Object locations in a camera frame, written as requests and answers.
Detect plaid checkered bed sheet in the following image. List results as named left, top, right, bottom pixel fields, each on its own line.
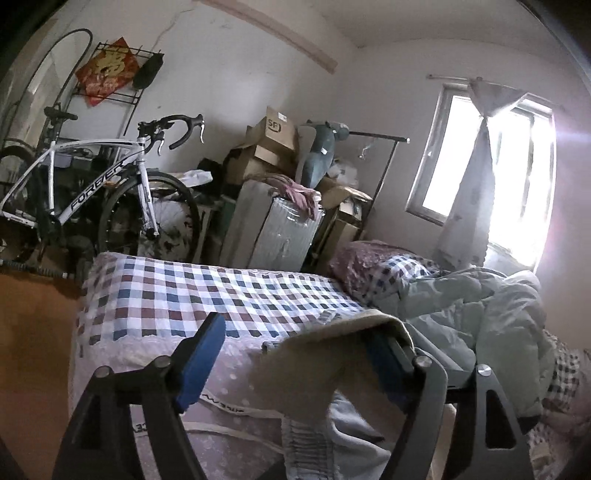
left=67, top=250, right=591, bottom=480

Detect black clothes rack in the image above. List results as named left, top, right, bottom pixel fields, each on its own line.
left=345, top=130, right=411, bottom=232

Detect light blue grey garment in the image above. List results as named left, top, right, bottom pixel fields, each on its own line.
left=281, top=394, right=396, bottom=480

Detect teal plush toy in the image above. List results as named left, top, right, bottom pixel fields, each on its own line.
left=295, top=120, right=349, bottom=189

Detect stacked cardboard boxes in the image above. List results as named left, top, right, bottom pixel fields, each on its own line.
left=218, top=108, right=372, bottom=274

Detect black wire wall rack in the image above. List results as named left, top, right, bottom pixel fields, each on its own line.
left=45, top=38, right=163, bottom=141

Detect white road bicycle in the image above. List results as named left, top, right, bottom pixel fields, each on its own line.
left=1, top=114, right=205, bottom=276

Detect plaid pillow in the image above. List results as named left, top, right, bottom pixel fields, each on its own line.
left=328, top=240, right=442, bottom=306

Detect window with curtain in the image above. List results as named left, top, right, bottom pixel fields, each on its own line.
left=407, top=75, right=556, bottom=273

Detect red fu decoration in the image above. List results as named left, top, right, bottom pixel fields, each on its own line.
left=75, top=37, right=139, bottom=107

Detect tan khaki garment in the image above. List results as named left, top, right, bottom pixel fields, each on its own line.
left=249, top=310, right=415, bottom=429

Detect plaid folded quilt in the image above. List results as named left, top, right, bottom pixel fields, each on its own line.
left=542, top=331, right=590, bottom=419

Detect pink cloth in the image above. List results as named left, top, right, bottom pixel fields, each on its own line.
left=262, top=174, right=322, bottom=220

